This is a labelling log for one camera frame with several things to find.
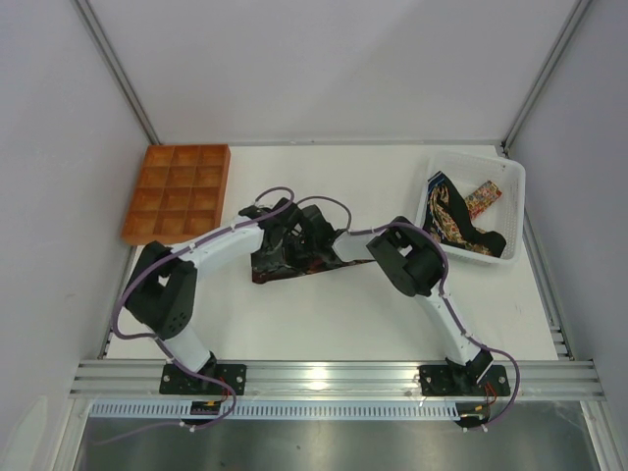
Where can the orange wooden compartment tray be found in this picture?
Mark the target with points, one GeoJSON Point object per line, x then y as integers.
{"type": "Point", "coordinates": [179, 194]}

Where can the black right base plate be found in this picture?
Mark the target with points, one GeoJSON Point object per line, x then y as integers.
{"type": "Point", "coordinates": [452, 380]}

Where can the right aluminium frame post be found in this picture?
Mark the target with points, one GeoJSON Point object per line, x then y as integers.
{"type": "Point", "coordinates": [567, 32]}

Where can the aluminium mounting rail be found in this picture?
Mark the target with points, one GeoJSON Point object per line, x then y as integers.
{"type": "Point", "coordinates": [336, 380]}

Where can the white slotted cable duct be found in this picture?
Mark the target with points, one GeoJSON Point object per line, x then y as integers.
{"type": "Point", "coordinates": [276, 410]}

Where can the aluminium frame post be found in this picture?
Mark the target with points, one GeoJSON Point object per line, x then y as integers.
{"type": "Point", "coordinates": [115, 67]}
{"type": "Point", "coordinates": [567, 32]}

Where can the left aluminium frame post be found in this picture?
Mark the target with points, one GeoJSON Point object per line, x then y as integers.
{"type": "Point", "coordinates": [115, 67]}

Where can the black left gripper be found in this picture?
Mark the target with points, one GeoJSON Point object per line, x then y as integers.
{"type": "Point", "coordinates": [274, 252]}

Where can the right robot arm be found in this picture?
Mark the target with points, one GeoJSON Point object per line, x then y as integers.
{"type": "Point", "coordinates": [411, 261]}

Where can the white plastic mesh basket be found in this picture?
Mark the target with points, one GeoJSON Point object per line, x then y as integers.
{"type": "Point", "coordinates": [505, 216]}

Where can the dark red patterned tie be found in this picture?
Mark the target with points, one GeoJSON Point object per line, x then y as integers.
{"type": "Point", "coordinates": [262, 274]}

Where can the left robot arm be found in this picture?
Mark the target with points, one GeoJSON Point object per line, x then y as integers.
{"type": "Point", "coordinates": [161, 291]}

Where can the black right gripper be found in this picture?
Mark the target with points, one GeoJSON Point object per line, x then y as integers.
{"type": "Point", "coordinates": [308, 250]}

